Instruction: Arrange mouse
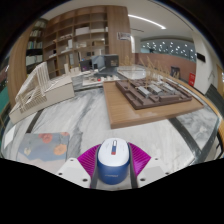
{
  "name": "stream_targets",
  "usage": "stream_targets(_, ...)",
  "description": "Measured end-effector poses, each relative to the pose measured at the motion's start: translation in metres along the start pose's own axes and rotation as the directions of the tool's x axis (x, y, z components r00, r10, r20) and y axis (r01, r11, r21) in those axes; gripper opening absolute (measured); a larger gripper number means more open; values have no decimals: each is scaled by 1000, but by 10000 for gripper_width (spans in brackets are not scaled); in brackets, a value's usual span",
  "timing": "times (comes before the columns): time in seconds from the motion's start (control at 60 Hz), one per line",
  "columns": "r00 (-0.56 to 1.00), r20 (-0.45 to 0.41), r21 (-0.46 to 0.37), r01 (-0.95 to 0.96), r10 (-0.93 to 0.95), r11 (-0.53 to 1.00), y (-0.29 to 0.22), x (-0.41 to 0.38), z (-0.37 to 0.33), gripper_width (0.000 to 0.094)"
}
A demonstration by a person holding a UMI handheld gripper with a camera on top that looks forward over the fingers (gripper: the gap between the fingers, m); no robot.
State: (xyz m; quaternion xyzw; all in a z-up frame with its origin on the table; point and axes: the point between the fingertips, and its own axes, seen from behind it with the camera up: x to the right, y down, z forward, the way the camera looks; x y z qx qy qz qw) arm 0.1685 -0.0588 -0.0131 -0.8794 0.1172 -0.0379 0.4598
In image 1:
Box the wooden shelf unit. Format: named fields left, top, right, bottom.
left=25, top=4, right=133, bottom=79

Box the grey architectural model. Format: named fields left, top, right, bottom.
left=79, top=54, right=120, bottom=75

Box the small white architectural model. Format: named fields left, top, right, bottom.
left=82, top=73, right=121, bottom=88

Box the brown architectural model on wooden base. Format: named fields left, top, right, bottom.
left=102, top=56, right=205, bottom=130

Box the red sign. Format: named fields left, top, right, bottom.
left=188, top=72, right=196, bottom=87

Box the floral print mouse pad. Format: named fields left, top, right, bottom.
left=17, top=131, right=71, bottom=163

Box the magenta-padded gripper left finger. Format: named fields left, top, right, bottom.
left=55, top=143, right=102, bottom=189

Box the long ceiling light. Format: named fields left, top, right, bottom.
left=127, top=14, right=167, bottom=30

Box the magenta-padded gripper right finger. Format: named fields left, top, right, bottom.
left=127, top=141, right=171, bottom=189

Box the white and blue computer mouse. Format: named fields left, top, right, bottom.
left=96, top=137, right=131, bottom=186

